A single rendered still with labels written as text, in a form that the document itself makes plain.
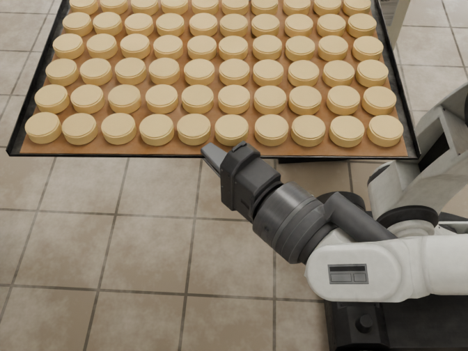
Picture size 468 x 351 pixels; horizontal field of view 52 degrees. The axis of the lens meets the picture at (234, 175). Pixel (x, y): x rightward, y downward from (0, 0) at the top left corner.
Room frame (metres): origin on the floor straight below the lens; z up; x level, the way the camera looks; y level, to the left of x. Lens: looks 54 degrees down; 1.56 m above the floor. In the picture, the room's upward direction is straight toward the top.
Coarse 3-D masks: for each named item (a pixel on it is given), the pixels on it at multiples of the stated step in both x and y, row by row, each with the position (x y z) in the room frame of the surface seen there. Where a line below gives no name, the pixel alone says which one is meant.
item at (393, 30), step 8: (400, 0) 1.16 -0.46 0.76; (408, 0) 1.17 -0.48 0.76; (400, 8) 1.17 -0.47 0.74; (400, 16) 1.17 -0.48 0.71; (392, 24) 1.16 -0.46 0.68; (400, 24) 1.17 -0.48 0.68; (392, 32) 1.16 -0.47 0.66; (392, 40) 1.17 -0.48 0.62; (392, 48) 1.17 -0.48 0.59; (280, 160) 1.18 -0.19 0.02; (288, 160) 1.18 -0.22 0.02; (296, 160) 1.18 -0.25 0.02; (304, 160) 1.18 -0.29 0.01; (312, 160) 1.19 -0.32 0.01; (320, 160) 1.19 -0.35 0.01; (328, 160) 1.19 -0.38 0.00; (336, 160) 1.19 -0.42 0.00
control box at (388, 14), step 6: (384, 0) 1.13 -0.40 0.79; (390, 0) 1.13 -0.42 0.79; (396, 0) 1.13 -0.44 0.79; (384, 6) 1.13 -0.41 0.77; (390, 6) 1.13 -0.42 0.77; (396, 6) 1.13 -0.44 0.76; (384, 12) 1.13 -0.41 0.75; (390, 12) 1.13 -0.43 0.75; (384, 18) 1.13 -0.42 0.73; (390, 18) 1.13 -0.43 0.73; (390, 24) 1.13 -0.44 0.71
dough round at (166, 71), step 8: (152, 64) 0.61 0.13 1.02; (160, 64) 0.61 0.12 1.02; (168, 64) 0.61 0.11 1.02; (176, 64) 0.61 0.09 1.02; (152, 72) 0.59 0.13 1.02; (160, 72) 0.59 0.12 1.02; (168, 72) 0.59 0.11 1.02; (176, 72) 0.59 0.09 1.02; (152, 80) 0.59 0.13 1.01; (160, 80) 0.58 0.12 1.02; (168, 80) 0.58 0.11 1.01; (176, 80) 0.59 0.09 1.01
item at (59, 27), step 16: (64, 0) 0.81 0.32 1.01; (64, 16) 0.77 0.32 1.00; (384, 32) 0.71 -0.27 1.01; (48, 48) 0.67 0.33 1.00; (384, 48) 0.67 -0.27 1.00; (48, 64) 0.63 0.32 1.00; (384, 64) 0.63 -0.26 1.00; (32, 80) 0.58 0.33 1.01; (400, 80) 0.58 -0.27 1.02; (32, 96) 0.56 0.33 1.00; (400, 96) 0.55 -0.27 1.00; (32, 112) 0.52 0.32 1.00; (400, 112) 0.52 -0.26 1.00; (16, 128) 0.48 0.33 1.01; (16, 144) 0.46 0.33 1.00; (416, 144) 0.45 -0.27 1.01
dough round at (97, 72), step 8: (88, 64) 0.61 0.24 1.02; (96, 64) 0.61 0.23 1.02; (104, 64) 0.61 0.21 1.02; (80, 72) 0.59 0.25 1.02; (88, 72) 0.59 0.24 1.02; (96, 72) 0.59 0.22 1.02; (104, 72) 0.59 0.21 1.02; (88, 80) 0.58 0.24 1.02; (96, 80) 0.58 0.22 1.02; (104, 80) 0.58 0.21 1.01
